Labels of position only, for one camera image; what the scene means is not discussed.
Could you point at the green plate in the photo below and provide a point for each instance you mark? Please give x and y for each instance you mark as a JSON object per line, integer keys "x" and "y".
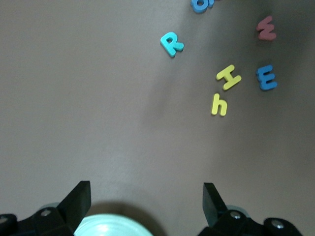
{"x": 113, "y": 227}

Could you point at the red lowercase foam letter w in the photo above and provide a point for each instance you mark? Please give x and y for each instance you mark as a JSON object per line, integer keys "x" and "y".
{"x": 264, "y": 27}

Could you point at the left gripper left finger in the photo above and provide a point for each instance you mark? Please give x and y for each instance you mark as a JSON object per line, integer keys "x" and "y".
{"x": 76, "y": 204}

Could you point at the blue foam letter E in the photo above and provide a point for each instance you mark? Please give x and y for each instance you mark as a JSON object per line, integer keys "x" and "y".
{"x": 261, "y": 78}

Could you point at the teal foam letter R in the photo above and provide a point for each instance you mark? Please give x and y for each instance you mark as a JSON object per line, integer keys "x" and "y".
{"x": 168, "y": 49}

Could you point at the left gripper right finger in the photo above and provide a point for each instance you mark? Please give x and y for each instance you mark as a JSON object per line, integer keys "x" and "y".
{"x": 214, "y": 206}

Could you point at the yellow uppercase foam letter H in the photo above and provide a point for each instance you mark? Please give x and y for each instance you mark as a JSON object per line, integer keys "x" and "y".
{"x": 229, "y": 77}

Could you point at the blue lowercase foam letter q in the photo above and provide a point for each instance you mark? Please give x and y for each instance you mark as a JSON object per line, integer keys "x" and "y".
{"x": 195, "y": 8}

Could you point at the yellow lowercase foam letter h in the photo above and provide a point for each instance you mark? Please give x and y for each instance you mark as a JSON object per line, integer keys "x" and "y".
{"x": 215, "y": 104}

